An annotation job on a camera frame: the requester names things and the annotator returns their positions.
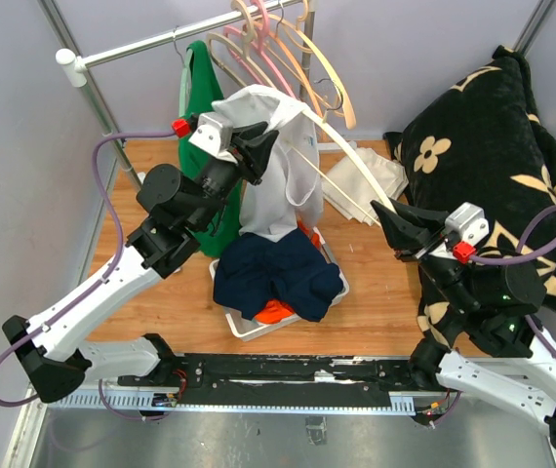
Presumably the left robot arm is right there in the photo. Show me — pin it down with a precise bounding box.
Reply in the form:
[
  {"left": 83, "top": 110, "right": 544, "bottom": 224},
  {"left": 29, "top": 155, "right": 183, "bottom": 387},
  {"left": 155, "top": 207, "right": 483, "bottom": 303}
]
[{"left": 2, "top": 113, "right": 279, "bottom": 404}]

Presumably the pink hanger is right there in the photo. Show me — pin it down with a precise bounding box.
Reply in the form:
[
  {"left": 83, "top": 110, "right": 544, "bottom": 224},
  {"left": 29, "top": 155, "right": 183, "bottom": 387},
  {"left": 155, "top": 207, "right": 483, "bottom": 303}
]
[{"left": 223, "top": 1, "right": 296, "bottom": 98}]

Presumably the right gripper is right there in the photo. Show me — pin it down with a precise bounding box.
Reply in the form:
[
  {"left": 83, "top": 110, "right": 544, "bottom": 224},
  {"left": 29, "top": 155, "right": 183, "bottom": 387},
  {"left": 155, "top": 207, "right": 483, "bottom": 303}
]
[{"left": 369, "top": 192, "right": 479, "bottom": 312}]

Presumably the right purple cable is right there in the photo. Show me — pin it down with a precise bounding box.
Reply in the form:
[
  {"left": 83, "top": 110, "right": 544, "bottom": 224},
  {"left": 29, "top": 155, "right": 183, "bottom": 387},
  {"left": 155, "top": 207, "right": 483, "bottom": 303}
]
[{"left": 470, "top": 203, "right": 556, "bottom": 386}]

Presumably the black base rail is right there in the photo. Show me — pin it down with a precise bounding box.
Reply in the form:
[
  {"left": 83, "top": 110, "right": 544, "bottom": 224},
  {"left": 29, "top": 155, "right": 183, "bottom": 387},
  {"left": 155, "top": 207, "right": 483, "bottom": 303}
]
[{"left": 117, "top": 353, "right": 421, "bottom": 409}]

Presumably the folded white cloth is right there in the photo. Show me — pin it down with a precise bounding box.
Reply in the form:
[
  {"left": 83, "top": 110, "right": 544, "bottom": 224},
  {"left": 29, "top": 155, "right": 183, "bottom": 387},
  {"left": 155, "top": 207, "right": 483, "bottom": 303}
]
[{"left": 320, "top": 146, "right": 410, "bottom": 227}]

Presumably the navy t shirt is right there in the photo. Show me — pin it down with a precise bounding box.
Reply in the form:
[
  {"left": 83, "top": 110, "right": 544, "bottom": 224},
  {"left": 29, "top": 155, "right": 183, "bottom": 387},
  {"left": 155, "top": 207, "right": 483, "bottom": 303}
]
[{"left": 213, "top": 228, "right": 343, "bottom": 322}]

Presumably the green hanger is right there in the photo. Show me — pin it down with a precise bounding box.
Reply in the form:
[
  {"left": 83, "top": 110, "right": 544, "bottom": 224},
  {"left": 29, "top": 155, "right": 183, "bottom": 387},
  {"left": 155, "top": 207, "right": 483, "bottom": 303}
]
[{"left": 173, "top": 38, "right": 193, "bottom": 117}]

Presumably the white hanger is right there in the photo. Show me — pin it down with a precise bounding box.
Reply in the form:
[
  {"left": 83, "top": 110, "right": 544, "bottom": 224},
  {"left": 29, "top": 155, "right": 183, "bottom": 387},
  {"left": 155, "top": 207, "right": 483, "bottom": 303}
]
[{"left": 285, "top": 77, "right": 399, "bottom": 228}]

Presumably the aluminium frame post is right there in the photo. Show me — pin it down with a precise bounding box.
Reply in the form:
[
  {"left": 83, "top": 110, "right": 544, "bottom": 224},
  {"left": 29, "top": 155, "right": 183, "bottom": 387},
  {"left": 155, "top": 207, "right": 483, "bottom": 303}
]
[{"left": 513, "top": 0, "right": 556, "bottom": 55}]

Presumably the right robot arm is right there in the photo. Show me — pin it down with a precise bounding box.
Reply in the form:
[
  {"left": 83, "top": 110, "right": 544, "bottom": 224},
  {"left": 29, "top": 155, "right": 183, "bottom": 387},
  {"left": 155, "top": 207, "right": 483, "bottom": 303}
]
[{"left": 371, "top": 200, "right": 556, "bottom": 449}]

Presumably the orange t shirt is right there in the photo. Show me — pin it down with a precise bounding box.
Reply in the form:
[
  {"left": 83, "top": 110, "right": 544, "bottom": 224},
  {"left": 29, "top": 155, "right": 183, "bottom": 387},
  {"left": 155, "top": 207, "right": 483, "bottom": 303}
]
[{"left": 255, "top": 220, "right": 321, "bottom": 325}]

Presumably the green t shirt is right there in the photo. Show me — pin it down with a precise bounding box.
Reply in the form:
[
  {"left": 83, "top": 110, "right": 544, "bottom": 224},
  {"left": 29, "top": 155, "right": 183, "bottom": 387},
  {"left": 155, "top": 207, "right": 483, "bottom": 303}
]
[{"left": 179, "top": 40, "right": 242, "bottom": 258}]

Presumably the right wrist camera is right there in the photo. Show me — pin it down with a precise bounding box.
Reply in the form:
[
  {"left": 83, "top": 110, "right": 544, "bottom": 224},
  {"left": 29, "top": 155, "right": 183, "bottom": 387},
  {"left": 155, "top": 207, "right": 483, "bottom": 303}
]
[{"left": 431, "top": 202, "right": 490, "bottom": 264}]

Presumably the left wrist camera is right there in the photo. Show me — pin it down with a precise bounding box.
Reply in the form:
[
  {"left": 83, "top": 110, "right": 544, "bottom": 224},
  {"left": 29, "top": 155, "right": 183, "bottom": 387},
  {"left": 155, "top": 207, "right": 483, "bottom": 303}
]
[{"left": 171, "top": 111, "right": 236, "bottom": 164}]

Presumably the metal clothes rack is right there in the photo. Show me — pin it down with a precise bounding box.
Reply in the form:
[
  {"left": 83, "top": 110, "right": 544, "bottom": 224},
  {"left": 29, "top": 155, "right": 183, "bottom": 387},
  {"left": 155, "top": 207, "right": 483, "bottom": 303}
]
[{"left": 55, "top": 0, "right": 358, "bottom": 275}]

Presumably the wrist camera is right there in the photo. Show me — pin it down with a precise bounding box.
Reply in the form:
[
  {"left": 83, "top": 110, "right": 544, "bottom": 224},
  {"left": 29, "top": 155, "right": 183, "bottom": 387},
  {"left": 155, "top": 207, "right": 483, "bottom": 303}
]
[
  {"left": 431, "top": 202, "right": 490, "bottom": 264},
  {"left": 171, "top": 111, "right": 236, "bottom": 164}
]

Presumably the beige hanger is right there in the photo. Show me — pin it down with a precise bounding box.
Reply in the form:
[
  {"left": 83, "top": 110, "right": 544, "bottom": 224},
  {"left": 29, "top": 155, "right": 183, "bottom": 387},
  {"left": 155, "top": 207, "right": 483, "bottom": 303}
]
[{"left": 205, "top": 0, "right": 269, "bottom": 89}]

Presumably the black floral blanket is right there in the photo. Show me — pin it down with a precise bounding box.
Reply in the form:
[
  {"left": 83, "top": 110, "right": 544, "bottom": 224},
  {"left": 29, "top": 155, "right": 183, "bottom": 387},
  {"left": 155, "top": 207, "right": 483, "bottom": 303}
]
[{"left": 384, "top": 44, "right": 556, "bottom": 342}]

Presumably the cream hanger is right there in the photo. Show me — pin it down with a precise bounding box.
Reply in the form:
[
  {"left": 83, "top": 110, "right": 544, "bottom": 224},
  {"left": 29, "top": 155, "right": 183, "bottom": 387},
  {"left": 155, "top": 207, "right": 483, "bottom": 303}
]
[{"left": 276, "top": 1, "right": 357, "bottom": 130}]

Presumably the white and navy shirt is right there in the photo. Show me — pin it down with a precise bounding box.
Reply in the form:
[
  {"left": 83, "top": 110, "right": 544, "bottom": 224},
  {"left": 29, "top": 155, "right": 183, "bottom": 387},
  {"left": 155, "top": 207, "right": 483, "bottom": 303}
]
[{"left": 212, "top": 84, "right": 324, "bottom": 242}]

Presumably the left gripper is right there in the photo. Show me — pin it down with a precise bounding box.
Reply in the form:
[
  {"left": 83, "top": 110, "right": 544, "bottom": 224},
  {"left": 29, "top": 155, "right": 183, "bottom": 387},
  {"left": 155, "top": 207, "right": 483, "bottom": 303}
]
[{"left": 188, "top": 122, "right": 281, "bottom": 232}]

